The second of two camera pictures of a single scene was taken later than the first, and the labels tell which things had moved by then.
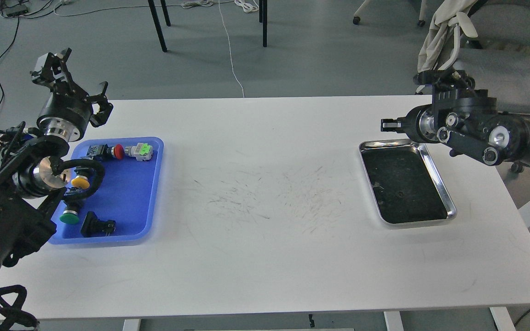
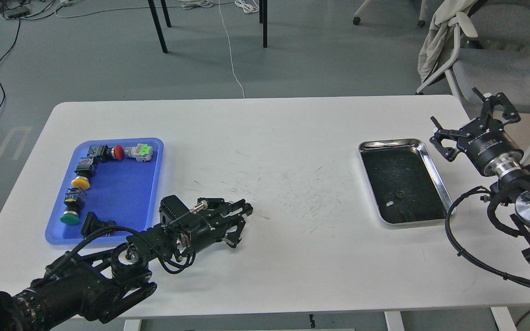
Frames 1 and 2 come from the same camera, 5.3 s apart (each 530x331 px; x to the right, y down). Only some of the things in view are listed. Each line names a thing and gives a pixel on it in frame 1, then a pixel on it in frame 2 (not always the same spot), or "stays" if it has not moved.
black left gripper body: [65, 115] to [206, 222]
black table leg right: [263, 19] stays
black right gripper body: [420, 124] to [491, 148]
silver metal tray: [405, 185] stays
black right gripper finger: [399, 125] to [450, 153]
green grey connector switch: [141, 151] stays
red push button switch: [104, 152] stays
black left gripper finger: [50, 67] to [218, 206]
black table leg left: [158, 25] stays
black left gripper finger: [105, 107] to [232, 238]
